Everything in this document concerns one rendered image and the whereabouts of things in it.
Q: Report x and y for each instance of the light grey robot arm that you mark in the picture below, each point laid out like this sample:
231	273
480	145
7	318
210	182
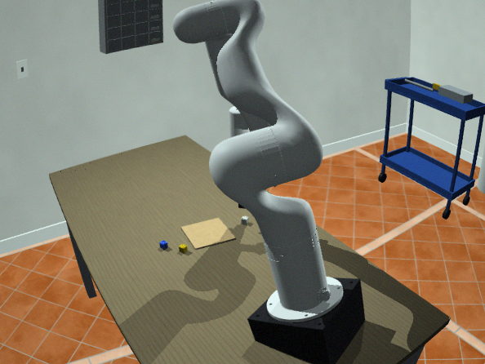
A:
281	146

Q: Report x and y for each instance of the tan mat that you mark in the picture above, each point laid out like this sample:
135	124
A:
207	233

